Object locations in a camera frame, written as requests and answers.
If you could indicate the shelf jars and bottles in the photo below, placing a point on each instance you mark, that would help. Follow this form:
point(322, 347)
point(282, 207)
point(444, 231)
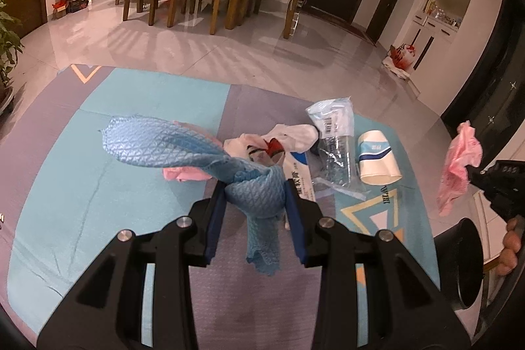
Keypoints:
point(443, 13)

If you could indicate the red gift bag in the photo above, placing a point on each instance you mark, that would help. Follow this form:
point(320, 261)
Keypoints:
point(404, 52)

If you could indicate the pink plastic wrapper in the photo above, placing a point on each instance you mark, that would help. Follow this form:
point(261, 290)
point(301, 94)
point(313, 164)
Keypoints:
point(457, 161)
point(180, 173)

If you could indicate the potted green plant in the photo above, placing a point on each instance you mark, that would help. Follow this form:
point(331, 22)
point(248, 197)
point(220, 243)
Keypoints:
point(8, 46)

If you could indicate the white medicine box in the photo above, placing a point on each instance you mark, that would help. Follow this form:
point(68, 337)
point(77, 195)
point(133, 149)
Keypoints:
point(301, 173)

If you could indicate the white paper cup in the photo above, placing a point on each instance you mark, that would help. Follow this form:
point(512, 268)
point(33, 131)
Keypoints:
point(377, 169)

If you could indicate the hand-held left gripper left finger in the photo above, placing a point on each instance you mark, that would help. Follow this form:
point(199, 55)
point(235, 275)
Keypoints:
point(215, 227)

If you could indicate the blue textured cloth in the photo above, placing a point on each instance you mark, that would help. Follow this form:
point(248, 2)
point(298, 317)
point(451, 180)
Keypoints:
point(172, 145)

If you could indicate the black trash bin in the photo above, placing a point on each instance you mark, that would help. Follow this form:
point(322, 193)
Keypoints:
point(455, 264)

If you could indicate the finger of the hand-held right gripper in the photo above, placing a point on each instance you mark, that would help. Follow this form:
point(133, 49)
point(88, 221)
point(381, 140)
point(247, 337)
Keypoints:
point(479, 175)

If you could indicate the white plastic bag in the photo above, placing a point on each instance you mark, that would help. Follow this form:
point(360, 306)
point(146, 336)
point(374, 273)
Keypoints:
point(295, 134)

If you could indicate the blue patterned play mat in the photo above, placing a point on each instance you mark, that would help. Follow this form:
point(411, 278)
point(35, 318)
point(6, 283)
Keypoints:
point(123, 202)

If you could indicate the person's right hand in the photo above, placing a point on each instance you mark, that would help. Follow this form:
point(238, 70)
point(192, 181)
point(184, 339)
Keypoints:
point(512, 243)

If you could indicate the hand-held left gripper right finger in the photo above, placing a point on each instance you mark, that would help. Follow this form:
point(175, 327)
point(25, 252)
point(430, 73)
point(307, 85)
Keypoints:
point(297, 227)

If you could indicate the clear plastic bag blue print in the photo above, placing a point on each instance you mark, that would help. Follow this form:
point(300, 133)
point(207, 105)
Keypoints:
point(332, 120)

